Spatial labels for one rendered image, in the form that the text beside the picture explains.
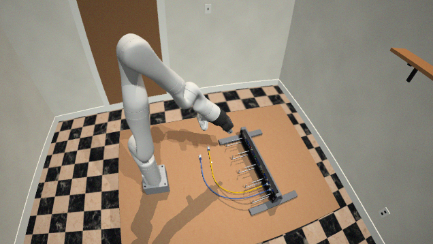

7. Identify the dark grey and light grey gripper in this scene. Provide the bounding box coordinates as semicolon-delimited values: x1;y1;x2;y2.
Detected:
197;103;234;134

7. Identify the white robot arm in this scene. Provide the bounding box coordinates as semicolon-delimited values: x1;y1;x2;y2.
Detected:
116;33;213;186

